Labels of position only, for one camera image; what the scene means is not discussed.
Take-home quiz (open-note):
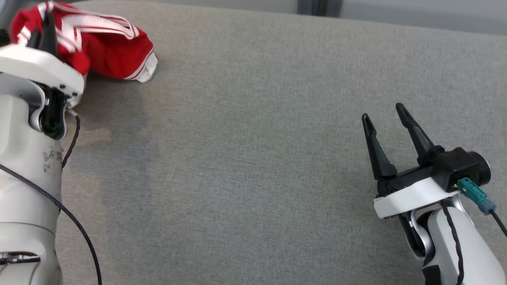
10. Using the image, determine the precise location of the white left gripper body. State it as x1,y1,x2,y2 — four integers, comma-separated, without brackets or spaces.
0,44,85,109

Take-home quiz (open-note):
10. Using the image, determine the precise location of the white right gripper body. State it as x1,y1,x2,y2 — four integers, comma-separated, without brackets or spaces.
374,164,462,219

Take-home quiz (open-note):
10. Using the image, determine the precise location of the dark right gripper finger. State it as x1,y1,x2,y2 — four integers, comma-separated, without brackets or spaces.
395,103,436,165
361,113,398,181

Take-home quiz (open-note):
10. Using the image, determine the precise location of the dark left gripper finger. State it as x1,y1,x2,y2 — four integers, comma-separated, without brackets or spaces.
40,12,59,56
26,28,42,50

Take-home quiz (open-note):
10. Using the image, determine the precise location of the red white jersey shirt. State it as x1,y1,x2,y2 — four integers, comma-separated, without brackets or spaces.
10,1,158,109

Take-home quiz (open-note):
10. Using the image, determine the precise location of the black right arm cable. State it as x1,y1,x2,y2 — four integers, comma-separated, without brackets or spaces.
442,206,507,285

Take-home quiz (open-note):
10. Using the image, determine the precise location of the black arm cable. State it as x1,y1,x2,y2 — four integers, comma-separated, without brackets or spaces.
442,206,507,285
0,113,103,285

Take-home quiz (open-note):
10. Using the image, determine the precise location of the teal right cable connector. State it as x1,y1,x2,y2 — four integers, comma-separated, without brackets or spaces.
457,177,497,215

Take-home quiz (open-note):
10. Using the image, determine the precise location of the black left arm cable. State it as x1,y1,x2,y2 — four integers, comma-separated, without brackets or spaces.
0,113,103,285

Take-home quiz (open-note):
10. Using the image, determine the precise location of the grey metal post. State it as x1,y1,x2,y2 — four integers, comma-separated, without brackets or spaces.
297,0,343,17

